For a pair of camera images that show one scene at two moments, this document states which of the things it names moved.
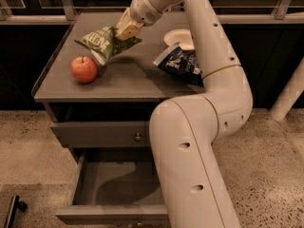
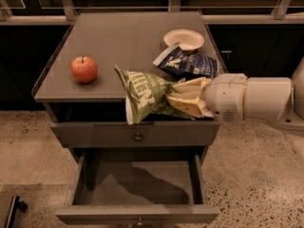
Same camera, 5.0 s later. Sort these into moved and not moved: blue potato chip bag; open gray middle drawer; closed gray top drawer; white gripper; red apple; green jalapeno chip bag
Moved: white gripper; green jalapeno chip bag
Not moved: closed gray top drawer; open gray middle drawer; blue potato chip bag; red apple
